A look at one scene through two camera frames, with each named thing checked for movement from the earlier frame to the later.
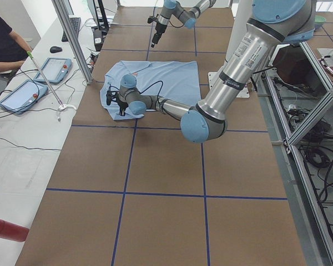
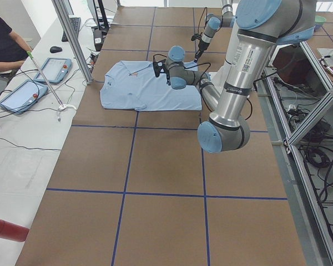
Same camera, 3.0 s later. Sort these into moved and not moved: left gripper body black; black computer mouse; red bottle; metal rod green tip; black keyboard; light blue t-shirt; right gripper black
Moved: right gripper black; left gripper body black; light blue t-shirt
Not moved: red bottle; metal rod green tip; black computer mouse; black keyboard
